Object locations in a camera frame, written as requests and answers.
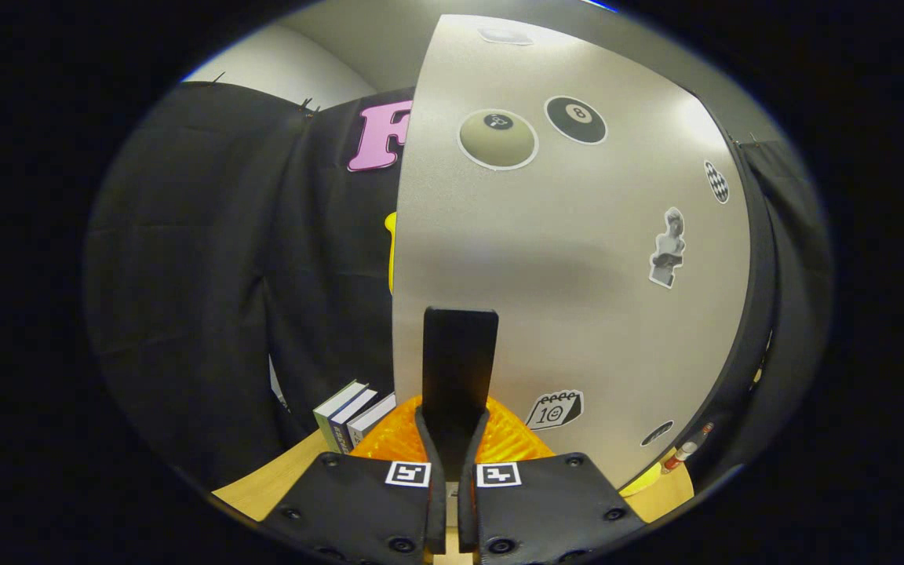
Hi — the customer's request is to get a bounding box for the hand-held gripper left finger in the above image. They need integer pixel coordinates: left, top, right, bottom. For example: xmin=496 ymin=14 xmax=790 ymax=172
xmin=262 ymin=395 xmax=448 ymax=565

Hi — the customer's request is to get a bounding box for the dark blue spine book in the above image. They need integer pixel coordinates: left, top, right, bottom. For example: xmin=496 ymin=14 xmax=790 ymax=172
xmin=329 ymin=388 xmax=380 ymax=452

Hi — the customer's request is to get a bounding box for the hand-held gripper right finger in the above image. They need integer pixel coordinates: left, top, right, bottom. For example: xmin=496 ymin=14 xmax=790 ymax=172
xmin=457 ymin=396 xmax=649 ymax=565

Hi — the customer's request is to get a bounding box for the clear plastic bottle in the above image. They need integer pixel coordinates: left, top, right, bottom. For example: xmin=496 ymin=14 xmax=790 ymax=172
xmin=660 ymin=422 xmax=716 ymax=474

